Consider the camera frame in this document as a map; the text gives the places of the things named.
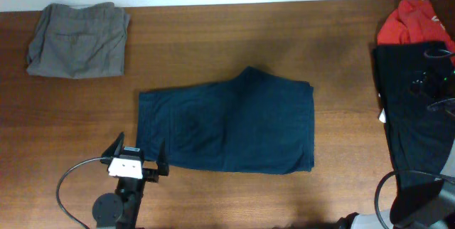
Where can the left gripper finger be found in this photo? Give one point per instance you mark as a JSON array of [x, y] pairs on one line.
[[162, 163], [115, 148]]

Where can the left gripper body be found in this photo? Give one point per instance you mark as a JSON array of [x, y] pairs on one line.
[[151, 173]]

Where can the navy blue shorts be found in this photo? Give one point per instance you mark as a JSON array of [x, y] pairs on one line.
[[253, 123]]

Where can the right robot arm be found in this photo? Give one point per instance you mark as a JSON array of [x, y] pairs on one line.
[[428, 205]]

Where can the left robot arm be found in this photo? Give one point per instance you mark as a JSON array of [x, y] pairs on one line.
[[120, 209]]

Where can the folded grey shorts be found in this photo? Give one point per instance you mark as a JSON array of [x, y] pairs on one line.
[[79, 43]]

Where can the black shorts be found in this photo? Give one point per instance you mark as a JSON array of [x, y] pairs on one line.
[[421, 142]]

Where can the red shirt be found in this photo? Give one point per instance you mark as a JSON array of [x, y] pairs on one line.
[[413, 22]]

